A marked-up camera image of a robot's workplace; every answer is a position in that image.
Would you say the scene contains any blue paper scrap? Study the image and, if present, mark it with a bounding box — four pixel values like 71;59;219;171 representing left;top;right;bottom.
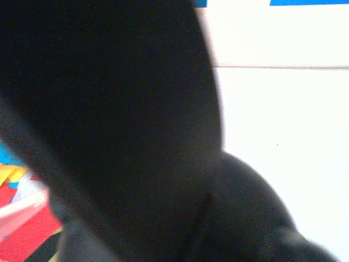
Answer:
0;141;19;166

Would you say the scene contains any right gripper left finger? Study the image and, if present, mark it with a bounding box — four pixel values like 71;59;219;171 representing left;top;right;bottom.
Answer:
32;227;65;262

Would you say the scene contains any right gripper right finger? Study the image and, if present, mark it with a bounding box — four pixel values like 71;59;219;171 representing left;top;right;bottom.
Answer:
280;229;339;262

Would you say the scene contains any yellow paper scrap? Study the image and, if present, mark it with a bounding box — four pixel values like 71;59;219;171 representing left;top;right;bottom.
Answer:
0;163;31;184

